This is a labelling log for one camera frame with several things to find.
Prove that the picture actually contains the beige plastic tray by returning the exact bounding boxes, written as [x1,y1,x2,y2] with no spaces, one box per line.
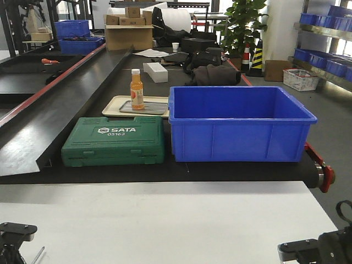
[102,96,169,118]

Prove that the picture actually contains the large blue plastic bin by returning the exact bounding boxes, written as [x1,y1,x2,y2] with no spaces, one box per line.
[168,86,317,162]

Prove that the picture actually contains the orange juice bottle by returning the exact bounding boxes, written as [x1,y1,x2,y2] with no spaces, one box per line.
[130,69,145,110]

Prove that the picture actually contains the white foam block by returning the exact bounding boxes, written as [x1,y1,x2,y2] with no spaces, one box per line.
[143,63,168,83]

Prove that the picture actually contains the dark grey cloth bundle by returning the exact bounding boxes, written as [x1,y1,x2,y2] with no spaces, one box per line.
[184,64,241,86]

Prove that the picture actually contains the green SATA tool case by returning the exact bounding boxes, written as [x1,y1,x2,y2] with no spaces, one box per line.
[61,116,165,167]

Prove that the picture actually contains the striped traffic cone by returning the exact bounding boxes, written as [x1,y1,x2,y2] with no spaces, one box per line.
[245,40,263,77]

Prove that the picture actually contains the large cardboard box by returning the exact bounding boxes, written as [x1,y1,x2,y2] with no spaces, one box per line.
[105,25,153,51]

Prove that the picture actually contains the potted green plant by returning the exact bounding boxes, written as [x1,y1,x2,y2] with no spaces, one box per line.
[214,0,268,58]

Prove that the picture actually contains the blue crate far left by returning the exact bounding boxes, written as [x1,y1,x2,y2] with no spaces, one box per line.
[58,37,105,55]

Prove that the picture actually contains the white printed cardboard box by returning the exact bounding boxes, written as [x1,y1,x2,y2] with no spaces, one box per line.
[283,68,320,92]

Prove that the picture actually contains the black metal conveyor divider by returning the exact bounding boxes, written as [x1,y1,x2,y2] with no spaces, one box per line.
[1,45,133,176]

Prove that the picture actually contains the orange handled tool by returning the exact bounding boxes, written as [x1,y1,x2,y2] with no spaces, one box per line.
[41,58,60,65]

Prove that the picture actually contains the red conveyor roller bracket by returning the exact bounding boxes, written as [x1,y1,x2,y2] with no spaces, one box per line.
[304,142,336,193]

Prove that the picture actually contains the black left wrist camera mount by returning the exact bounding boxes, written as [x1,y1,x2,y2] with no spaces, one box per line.
[1,222,37,263]

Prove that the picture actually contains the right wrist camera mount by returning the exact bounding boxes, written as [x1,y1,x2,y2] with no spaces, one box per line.
[277,200,352,264]

